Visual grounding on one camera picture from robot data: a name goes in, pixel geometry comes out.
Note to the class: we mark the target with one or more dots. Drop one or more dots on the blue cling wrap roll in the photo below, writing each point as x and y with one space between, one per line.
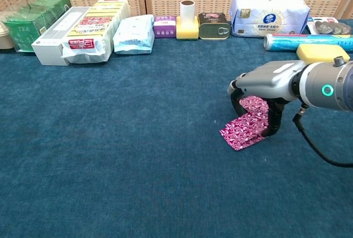
286 43

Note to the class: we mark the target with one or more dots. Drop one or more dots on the clear box green tea bags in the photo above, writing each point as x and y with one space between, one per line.
24 32

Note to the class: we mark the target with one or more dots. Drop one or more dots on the pack of metal discs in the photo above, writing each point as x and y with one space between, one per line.
331 26

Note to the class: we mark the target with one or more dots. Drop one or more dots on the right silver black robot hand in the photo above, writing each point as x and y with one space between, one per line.
270 79

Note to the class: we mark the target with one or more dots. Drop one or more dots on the yellow sponge holding roll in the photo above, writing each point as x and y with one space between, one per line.
187 31

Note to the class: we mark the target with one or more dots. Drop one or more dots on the yellow red snack pack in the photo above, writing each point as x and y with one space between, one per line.
93 25

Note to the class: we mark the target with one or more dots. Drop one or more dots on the gold black luncheon meat can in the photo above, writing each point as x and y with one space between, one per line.
213 29

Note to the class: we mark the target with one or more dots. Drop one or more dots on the white power strip box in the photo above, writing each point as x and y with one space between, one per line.
51 46

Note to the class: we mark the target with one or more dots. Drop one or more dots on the yellow green scouring sponge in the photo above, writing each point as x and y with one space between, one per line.
317 53

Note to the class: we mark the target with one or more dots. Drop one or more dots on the white roll with cardboard core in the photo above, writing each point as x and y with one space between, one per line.
187 11

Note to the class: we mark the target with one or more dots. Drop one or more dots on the beige lidded food container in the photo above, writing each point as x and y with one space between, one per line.
5 37

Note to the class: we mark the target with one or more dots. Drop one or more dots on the teal felt table cover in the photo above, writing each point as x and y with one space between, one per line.
138 152

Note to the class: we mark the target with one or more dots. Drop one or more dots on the light blue wet wipes pack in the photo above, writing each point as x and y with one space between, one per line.
133 35

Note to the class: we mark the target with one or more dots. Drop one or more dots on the white blue tissue pack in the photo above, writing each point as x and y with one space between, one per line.
270 17

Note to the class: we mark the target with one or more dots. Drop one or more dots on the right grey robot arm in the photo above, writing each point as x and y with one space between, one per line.
317 83

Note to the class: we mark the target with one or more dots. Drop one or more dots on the small purple box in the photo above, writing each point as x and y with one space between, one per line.
165 28

